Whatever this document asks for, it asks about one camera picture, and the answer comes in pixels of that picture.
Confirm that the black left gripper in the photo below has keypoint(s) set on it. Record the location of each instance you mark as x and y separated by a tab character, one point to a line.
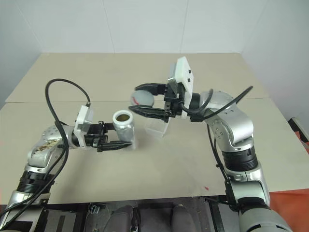
93	137

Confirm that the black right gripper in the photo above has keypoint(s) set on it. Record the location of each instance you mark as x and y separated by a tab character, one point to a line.
175	104

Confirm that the silver can lid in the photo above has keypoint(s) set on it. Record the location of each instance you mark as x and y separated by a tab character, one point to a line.
143	97

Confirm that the silver can with red label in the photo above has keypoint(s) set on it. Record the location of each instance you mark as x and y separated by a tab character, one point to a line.
124	133

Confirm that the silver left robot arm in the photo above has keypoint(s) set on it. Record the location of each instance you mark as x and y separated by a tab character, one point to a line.
48	137

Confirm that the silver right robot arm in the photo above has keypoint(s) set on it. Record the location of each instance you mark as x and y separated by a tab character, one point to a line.
231	116

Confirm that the clear plastic container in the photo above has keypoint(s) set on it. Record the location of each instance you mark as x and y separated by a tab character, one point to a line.
154	129

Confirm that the small metal caster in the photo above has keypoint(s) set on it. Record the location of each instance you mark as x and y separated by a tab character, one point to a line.
94	209

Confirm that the dark rounded shape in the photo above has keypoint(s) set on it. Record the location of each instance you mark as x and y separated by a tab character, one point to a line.
119	217
182	217

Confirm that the orange floor mat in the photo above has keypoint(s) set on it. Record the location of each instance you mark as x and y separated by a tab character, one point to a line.
289	198

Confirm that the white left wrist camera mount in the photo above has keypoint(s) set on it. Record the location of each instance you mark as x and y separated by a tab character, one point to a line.
80	120

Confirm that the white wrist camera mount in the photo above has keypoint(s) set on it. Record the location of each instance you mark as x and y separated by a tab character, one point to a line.
80	120
183	70

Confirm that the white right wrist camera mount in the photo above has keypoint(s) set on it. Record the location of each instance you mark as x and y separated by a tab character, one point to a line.
183	70

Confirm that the black table frame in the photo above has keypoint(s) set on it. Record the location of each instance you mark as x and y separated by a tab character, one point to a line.
215	215

